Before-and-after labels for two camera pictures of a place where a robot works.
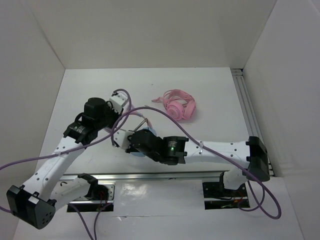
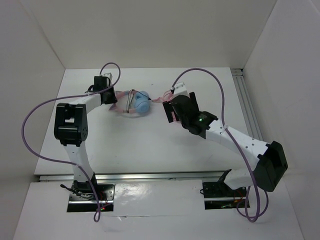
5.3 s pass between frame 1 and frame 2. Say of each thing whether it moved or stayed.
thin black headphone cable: moved
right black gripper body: moved
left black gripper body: moved
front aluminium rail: stayed
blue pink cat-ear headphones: moved
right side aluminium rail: stayed
